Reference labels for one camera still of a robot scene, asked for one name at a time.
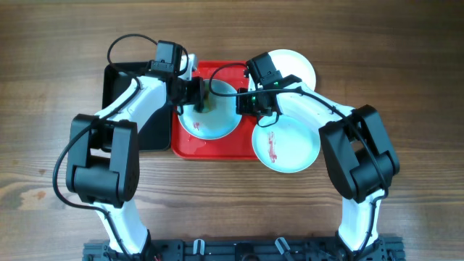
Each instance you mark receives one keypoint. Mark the white plate top right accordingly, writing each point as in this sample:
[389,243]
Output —
[279,69]

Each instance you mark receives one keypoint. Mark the green yellow sponge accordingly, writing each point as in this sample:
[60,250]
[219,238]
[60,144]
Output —
[206,104]

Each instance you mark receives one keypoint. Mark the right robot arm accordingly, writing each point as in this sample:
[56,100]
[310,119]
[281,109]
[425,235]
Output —
[359,156]

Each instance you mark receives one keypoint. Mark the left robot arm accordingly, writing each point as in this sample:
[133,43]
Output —
[102,155]

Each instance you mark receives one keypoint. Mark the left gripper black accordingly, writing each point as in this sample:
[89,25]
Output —
[198,95]

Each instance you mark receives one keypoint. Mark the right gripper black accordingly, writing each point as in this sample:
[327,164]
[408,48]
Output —
[243,108]

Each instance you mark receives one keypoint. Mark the black plastic tray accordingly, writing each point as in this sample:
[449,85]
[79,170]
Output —
[156,133]

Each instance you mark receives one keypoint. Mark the red plastic tray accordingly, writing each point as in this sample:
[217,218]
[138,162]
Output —
[236,145]

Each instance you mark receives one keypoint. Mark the light blue plate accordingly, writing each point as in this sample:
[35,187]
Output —
[218,123]
[284,144]

